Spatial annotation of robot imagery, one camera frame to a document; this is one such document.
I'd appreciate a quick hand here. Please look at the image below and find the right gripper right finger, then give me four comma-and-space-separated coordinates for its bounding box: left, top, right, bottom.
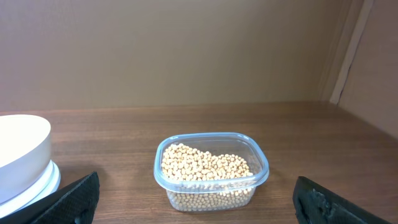
292, 176, 390, 224

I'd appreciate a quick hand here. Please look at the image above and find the white bowl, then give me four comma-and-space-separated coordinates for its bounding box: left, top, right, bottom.
1, 114, 52, 203

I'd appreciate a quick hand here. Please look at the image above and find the white digital kitchen scale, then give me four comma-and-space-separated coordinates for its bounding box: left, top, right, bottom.
1, 160, 61, 218

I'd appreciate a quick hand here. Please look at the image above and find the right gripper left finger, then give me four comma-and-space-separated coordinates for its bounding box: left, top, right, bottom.
1, 172, 100, 224

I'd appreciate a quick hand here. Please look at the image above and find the pile of soybeans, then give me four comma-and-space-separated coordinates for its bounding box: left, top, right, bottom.
161, 143, 255, 212

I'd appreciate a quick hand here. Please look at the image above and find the clear plastic container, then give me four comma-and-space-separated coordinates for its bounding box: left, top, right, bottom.
154, 132, 270, 212

